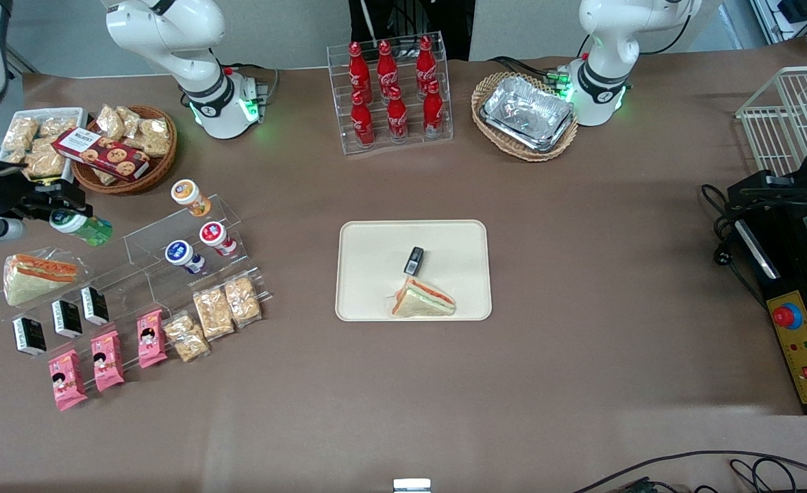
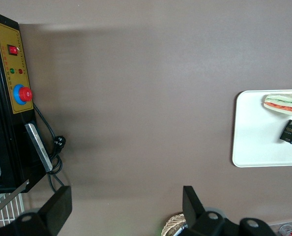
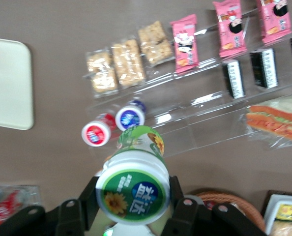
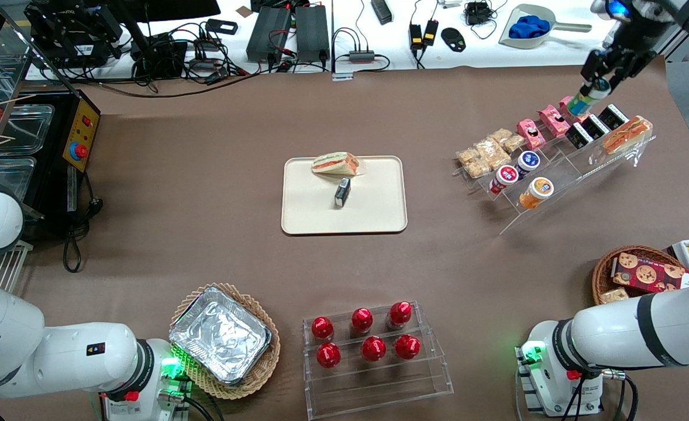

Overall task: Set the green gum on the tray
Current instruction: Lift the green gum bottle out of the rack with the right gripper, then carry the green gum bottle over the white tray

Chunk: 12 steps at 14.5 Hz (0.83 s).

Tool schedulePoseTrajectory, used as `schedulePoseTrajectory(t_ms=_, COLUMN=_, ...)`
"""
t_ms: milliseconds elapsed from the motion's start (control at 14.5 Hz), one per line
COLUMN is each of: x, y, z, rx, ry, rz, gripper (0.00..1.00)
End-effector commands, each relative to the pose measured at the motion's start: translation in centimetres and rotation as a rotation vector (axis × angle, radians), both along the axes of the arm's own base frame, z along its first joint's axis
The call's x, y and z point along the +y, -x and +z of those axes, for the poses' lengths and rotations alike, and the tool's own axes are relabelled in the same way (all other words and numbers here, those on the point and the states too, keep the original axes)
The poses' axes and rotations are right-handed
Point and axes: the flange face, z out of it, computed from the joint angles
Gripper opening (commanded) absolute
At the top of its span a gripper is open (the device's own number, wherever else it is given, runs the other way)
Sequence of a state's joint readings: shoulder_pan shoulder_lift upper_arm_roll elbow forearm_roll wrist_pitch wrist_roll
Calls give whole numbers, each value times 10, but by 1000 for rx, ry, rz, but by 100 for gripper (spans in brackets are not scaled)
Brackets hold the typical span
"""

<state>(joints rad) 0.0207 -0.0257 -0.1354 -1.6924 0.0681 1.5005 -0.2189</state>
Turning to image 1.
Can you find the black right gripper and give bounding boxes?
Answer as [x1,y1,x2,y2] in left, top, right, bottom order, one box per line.
[0,156,93,225]

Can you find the green gum bottle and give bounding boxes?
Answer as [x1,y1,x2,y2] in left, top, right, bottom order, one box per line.
[50,209,114,248]

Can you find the white plastic tray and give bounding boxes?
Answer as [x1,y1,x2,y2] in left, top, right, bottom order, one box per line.
[0,107,89,199]

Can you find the orange gum bottle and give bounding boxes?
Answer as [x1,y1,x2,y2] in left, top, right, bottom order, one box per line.
[171,179,212,218]

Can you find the blue gum bottle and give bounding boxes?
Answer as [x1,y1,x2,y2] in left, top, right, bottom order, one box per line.
[165,240,207,275]

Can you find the red gum bottle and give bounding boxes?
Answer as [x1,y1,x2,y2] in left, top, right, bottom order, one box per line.
[199,220,238,258]

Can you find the aluminium foil tray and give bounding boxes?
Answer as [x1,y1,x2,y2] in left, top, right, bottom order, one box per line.
[480,75,576,153]

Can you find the cream serving tray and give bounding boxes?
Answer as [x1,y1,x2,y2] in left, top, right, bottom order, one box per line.
[335,219,493,323]

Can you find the red cookie box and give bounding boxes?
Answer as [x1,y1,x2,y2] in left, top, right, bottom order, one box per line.
[51,127,151,183]

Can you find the wrapped triangle sandwich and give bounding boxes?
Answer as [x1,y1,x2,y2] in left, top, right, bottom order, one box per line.
[3,253,79,307]
[390,276,458,319]

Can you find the black machine with yellow panel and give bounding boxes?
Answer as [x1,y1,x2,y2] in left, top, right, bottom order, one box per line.
[727,175,807,417]

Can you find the dark brown wicker basket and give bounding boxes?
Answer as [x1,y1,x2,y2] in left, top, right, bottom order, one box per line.
[71,104,179,197]

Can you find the clear acrylic stepped stand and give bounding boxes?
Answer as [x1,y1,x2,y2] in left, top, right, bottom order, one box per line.
[0,194,272,385]

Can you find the red emergency stop button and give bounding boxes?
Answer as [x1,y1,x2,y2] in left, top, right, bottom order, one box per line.
[771,301,804,331]

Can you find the pink snack pack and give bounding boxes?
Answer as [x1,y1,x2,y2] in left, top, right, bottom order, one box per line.
[90,329,126,393]
[47,349,89,412]
[136,308,169,370]

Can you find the light wicker basket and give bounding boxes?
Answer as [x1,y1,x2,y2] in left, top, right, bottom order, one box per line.
[471,71,580,164]

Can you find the clear acrylic bottle rack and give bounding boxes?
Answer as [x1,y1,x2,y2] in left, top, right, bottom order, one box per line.
[326,30,455,157]

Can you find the red cola bottle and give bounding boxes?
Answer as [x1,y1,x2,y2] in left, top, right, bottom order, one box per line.
[386,85,410,144]
[414,35,439,97]
[376,39,399,100]
[350,90,376,149]
[348,41,372,103]
[422,80,445,138]

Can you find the black power cable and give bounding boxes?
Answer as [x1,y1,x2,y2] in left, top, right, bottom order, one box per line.
[699,183,769,310]

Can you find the white wire basket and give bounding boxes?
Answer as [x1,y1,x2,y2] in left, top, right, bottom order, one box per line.
[735,65,807,180]

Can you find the metal frame equipment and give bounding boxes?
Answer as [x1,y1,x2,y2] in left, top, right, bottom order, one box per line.
[748,0,807,66]

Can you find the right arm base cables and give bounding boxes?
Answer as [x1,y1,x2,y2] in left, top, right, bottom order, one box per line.
[221,62,282,108]

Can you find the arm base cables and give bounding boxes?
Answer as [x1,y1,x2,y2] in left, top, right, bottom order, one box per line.
[221,62,282,108]
[488,55,584,88]

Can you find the black floor cable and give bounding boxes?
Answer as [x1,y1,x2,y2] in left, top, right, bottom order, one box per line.
[571,449,807,493]

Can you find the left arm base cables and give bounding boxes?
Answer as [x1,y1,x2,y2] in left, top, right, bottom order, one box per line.
[488,55,584,88]

